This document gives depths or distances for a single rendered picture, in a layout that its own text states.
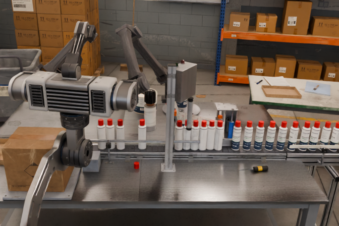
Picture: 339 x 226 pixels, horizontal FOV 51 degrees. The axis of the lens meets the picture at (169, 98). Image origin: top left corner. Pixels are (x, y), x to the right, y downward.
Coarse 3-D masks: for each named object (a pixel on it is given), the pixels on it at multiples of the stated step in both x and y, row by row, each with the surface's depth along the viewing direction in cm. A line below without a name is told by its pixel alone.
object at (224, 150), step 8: (208, 152) 231; (216, 152) 231; (224, 152) 231; (232, 152) 232; (240, 152) 233; (248, 152) 232; (256, 152) 232; (264, 152) 233; (272, 152) 233; (280, 152) 233
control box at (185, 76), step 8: (184, 64) 205; (192, 64) 206; (176, 72) 196; (184, 72) 196; (192, 72) 204; (176, 80) 198; (184, 80) 198; (192, 80) 206; (176, 88) 199; (184, 88) 200; (192, 88) 209; (176, 96) 201; (184, 96) 202
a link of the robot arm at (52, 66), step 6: (72, 42) 191; (66, 48) 190; (60, 54) 189; (66, 54) 190; (54, 60) 188; (60, 60) 189; (42, 66) 187; (48, 66) 187; (54, 66) 188; (54, 72) 190
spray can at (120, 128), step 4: (120, 120) 223; (120, 124) 223; (116, 128) 226; (120, 128) 223; (124, 128) 226; (120, 132) 224; (124, 132) 227; (120, 136) 225; (124, 136) 228; (120, 144) 228; (124, 144) 230; (120, 148) 229; (124, 148) 231
